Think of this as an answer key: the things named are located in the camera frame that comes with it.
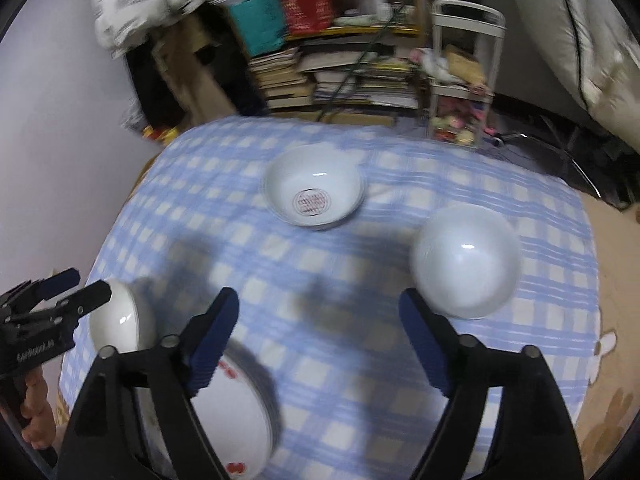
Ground teal bag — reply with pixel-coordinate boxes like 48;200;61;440
227;0;287;57

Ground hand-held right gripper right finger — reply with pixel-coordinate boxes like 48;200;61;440
398;287;586;480

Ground person's left hand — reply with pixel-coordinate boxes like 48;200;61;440
14;366;57;452

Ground black hanging coat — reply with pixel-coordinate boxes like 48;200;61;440
124;7;267;133

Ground large red patterned bowl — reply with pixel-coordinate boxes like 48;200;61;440
263;144;366;231

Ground stack of magazines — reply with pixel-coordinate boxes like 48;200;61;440
312;54;422;109

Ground small red patterned bowl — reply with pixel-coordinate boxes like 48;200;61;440
89;279;157;356

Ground beige trousers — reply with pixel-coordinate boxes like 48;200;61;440
151;14;237;127

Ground blue checked tablecloth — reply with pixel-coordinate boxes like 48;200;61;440
59;115;602;480

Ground wooden shelf rack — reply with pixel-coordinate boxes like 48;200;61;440
220;0;427;111

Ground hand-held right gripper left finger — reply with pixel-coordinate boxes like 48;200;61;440
57;287;241;480

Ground black pole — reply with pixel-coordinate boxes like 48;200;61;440
319;0;422;122

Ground stack of books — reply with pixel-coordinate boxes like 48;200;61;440
247;47;312;109

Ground white and yellow plastic bag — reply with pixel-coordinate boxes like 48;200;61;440
119;104;180;145

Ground white trolley cart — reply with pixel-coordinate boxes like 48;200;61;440
426;0;507;149

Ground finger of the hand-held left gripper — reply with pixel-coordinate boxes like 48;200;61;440
0;268;81;313
17;280;113;328

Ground red patterned bag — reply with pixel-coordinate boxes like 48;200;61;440
273;0;347;37

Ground plain white bowl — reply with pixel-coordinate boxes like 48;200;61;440
411;204;522;321

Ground cream folding lounge chair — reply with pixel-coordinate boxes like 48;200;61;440
500;0;640;137

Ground white cherry print plate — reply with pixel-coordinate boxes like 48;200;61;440
133;339;275;480

